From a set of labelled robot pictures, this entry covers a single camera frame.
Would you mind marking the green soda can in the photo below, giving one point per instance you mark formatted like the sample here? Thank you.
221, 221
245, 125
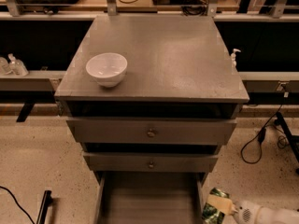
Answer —
210, 214

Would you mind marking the clear sanitizer bottle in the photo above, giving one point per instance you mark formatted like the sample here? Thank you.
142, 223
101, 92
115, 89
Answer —
17, 66

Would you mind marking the grey drawer cabinet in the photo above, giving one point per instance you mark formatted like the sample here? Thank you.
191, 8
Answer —
178, 68

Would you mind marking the clear bottle at edge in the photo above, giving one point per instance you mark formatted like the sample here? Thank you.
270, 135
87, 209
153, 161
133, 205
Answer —
4, 66

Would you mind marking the black stand foot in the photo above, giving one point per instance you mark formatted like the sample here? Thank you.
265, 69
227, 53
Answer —
45, 204

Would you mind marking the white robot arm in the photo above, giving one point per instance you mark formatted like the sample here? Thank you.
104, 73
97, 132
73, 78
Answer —
277, 216

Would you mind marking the white ceramic bowl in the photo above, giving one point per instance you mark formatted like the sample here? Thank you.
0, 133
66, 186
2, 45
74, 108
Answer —
107, 69

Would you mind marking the grey bottom drawer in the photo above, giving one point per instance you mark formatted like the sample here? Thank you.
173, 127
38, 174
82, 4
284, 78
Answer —
149, 198

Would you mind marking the black stand leg right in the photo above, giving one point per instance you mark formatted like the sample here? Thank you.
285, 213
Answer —
293, 139

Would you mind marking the grey middle drawer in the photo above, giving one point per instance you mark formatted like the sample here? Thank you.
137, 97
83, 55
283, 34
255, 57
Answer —
148, 162

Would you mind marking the grey drawer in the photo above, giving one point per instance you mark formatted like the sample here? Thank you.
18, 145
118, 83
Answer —
149, 198
148, 162
152, 131

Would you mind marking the grey top drawer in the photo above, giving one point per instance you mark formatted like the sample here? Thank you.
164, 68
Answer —
152, 131

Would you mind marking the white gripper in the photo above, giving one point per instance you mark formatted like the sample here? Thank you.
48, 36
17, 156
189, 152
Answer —
246, 211

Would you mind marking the white pump bottle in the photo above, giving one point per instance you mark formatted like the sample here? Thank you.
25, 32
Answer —
233, 56

